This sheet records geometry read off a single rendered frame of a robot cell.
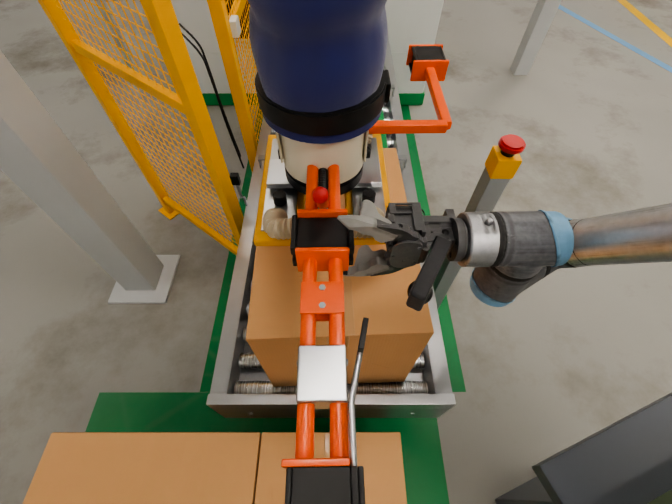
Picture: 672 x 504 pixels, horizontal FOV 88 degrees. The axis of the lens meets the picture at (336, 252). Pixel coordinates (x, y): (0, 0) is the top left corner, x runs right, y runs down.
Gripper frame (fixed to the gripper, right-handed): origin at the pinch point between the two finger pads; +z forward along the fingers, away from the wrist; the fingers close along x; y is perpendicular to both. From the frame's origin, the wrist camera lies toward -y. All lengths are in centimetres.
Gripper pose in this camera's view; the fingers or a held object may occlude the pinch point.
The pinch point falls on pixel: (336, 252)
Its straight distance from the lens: 55.6
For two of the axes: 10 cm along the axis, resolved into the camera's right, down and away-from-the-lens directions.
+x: 0.0, -5.7, -8.2
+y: -0.2, -8.2, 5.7
